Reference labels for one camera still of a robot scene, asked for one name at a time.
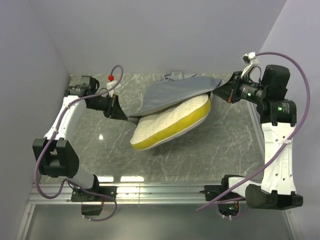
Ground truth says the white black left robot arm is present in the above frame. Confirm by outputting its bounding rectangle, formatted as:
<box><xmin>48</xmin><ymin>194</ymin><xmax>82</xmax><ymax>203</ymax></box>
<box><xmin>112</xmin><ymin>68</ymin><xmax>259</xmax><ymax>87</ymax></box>
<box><xmin>32</xmin><ymin>74</ymin><xmax>128</xmax><ymax>201</ymax></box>

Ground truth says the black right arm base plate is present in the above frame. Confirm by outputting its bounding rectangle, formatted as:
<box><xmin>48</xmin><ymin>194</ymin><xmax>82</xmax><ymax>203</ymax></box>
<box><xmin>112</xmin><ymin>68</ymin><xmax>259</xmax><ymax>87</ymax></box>
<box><xmin>199</xmin><ymin>184</ymin><xmax>250</xmax><ymax>202</ymax></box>

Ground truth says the grey pillowcase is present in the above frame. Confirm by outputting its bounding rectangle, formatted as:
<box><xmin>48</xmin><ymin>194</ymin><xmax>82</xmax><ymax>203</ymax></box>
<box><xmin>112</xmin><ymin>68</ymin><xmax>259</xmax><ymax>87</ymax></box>
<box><xmin>127</xmin><ymin>71</ymin><xmax>224</xmax><ymax>127</ymax></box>

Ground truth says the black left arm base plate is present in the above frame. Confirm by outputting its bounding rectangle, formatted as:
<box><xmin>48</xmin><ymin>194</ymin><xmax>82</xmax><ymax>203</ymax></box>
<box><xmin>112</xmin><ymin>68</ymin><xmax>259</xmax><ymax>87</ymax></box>
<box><xmin>70</xmin><ymin>186</ymin><xmax>117</xmax><ymax>202</ymax></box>

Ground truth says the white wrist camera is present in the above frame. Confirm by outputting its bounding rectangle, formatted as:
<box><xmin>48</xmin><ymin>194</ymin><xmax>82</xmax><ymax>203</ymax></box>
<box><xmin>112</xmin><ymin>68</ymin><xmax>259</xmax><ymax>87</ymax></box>
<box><xmin>106</xmin><ymin>73</ymin><xmax>123</xmax><ymax>98</ymax></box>
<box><xmin>240</xmin><ymin>51</ymin><xmax>260</xmax><ymax>79</ymax></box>

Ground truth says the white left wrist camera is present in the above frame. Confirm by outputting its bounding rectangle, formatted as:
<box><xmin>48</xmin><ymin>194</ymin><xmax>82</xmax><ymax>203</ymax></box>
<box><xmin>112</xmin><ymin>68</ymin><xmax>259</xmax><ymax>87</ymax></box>
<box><xmin>106</xmin><ymin>73</ymin><xmax>123</xmax><ymax>98</ymax></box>

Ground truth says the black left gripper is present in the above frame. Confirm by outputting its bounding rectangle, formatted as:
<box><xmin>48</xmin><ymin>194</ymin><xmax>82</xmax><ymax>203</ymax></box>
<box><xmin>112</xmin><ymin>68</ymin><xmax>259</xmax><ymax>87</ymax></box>
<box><xmin>87</xmin><ymin>92</ymin><xmax>128</xmax><ymax>120</ymax></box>

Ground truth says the aluminium front rail frame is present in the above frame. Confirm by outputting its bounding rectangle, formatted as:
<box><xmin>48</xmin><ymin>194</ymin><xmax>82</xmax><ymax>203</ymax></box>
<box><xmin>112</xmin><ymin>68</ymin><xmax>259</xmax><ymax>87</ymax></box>
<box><xmin>16</xmin><ymin>182</ymin><xmax>303</xmax><ymax>240</ymax></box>

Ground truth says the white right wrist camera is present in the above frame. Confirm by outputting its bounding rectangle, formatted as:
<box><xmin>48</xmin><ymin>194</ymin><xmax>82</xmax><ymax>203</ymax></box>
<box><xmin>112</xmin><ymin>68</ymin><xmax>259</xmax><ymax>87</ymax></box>
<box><xmin>240</xmin><ymin>51</ymin><xmax>260</xmax><ymax>79</ymax></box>

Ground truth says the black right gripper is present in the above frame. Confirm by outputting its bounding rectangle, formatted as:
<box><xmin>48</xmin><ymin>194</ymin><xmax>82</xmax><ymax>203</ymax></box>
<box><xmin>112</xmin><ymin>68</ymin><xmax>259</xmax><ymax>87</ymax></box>
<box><xmin>213</xmin><ymin>70</ymin><xmax>269</xmax><ymax>104</ymax></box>

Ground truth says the aluminium right side rail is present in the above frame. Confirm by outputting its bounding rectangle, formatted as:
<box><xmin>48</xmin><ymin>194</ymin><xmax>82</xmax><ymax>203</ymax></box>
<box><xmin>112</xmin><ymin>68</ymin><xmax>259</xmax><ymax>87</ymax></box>
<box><xmin>238</xmin><ymin>99</ymin><xmax>265</xmax><ymax>177</ymax></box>

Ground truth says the cream quilted pillow yellow edge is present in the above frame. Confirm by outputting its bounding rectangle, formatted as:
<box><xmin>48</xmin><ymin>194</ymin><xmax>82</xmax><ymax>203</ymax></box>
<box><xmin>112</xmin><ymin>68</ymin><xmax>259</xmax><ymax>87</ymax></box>
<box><xmin>130</xmin><ymin>93</ymin><xmax>211</xmax><ymax>150</ymax></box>

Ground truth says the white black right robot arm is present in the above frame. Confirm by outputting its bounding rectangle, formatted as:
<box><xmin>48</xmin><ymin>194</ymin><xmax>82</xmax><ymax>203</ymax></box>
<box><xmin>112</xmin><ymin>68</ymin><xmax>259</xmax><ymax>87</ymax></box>
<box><xmin>213</xmin><ymin>65</ymin><xmax>304</xmax><ymax>210</ymax></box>

